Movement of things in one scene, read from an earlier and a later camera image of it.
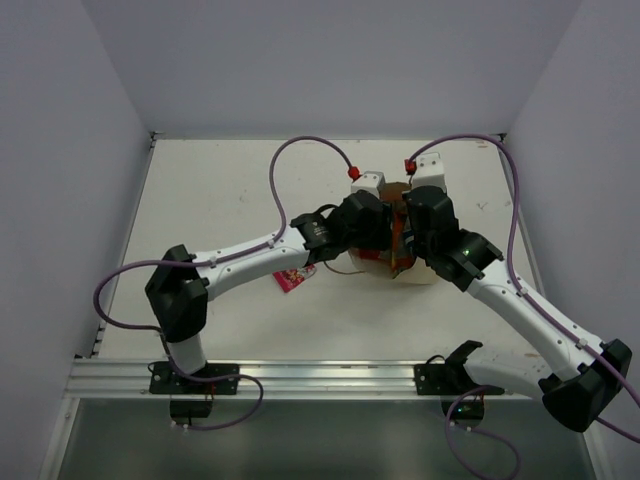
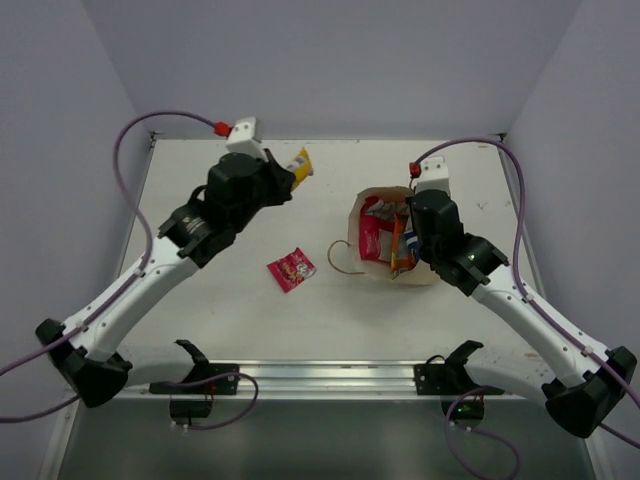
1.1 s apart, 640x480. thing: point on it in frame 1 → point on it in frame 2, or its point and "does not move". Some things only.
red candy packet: (289, 279) does not move
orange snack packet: (401, 259) does not move
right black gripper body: (420, 247) does not move
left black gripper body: (376, 232) → (276, 181)
